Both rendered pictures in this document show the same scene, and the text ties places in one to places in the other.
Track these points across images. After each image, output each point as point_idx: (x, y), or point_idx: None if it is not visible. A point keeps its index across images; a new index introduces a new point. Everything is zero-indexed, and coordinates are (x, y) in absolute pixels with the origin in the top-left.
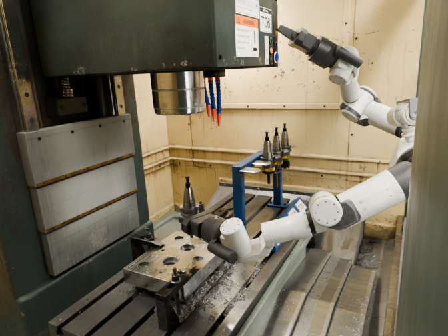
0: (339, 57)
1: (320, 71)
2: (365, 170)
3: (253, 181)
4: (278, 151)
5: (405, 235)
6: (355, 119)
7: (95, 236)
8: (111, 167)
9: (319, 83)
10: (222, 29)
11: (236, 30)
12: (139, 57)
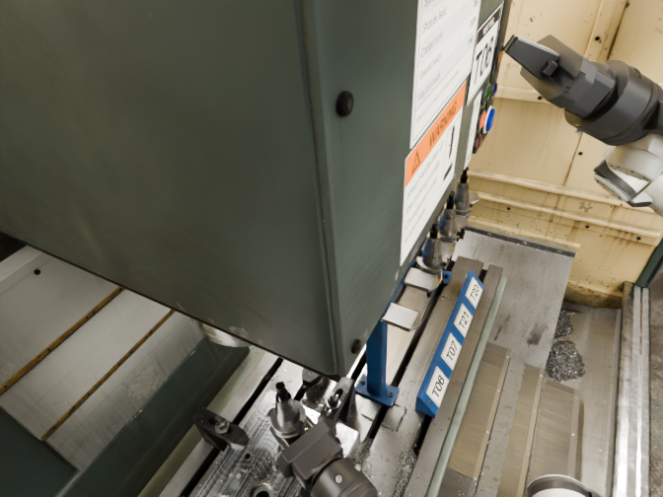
0: (661, 135)
1: (546, 24)
2: (588, 212)
3: None
4: (450, 234)
5: None
6: (624, 200)
7: (139, 385)
8: None
9: None
10: (363, 267)
11: (406, 200)
12: (107, 260)
